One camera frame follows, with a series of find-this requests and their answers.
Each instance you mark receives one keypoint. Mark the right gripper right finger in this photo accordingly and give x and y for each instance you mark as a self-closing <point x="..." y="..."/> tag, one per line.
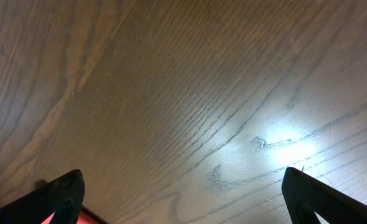
<point x="308" y="198"/>

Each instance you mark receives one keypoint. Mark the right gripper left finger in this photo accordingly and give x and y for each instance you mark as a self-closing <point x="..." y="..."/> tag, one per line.
<point x="60" y="199"/>

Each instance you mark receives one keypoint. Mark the red printed t-shirt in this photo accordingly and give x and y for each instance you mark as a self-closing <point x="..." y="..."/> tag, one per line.
<point x="85" y="217"/>

